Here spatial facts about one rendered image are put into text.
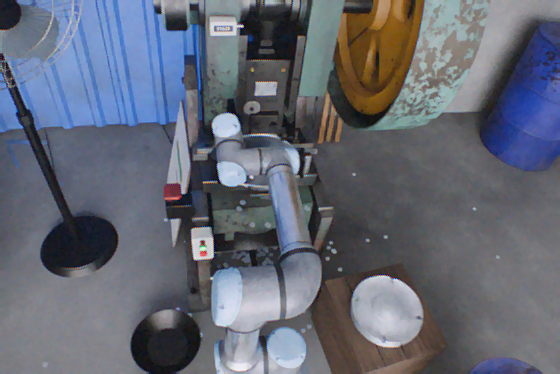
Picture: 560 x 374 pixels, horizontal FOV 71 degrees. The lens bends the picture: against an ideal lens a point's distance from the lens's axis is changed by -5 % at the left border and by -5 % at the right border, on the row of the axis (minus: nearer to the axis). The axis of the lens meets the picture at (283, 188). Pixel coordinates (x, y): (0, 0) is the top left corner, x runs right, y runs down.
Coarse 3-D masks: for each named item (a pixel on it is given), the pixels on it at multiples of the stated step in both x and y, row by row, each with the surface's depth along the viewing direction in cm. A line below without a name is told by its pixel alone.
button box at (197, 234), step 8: (168, 136) 271; (192, 232) 146; (200, 232) 146; (208, 232) 146; (192, 240) 144; (208, 240) 146; (192, 248) 148; (208, 248) 150; (200, 256) 152; (208, 256) 153
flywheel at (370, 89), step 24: (384, 0) 122; (408, 0) 123; (360, 24) 144; (384, 24) 127; (408, 24) 113; (336, 48) 160; (360, 48) 146; (384, 48) 128; (408, 48) 108; (360, 72) 148; (384, 72) 130; (360, 96) 141; (384, 96) 124
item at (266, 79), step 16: (256, 48) 130; (272, 48) 130; (256, 64) 128; (272, 64) 129; (288, 64) 130; (256, 80) 132; (272, 80) 133; (256, 96) 137; (272, 96) 138; (256, 112) 140; (272, 112) 142; (256, 128) 141; (272, 128) 143
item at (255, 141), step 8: (248, 136) 161; (256, 136) 162; (264, 136) 162; (272, 136) 163; (248, 144) 158; (256, 144) 158; (264, 144) 159; (272, 144) 159; (280, 144) 160; (288, 144) 160; (256, 176) 147; (264, 176) 147; (248, 184) 143; (256, 184) 144; (264, 184) 144
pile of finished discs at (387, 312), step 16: (368, 288) 165; (384, 288) 166; (400, 288) 167; (352, 304) 159; (368, 304) 160; (384, 304) 160; (400, 304) 161; (416, 304) 162; (368, 320) 155; (384, 320) 155; (400, 320) 157; (416, 320) 157; (368, 336) 152; (384, 336) 153; (400, 336) 152
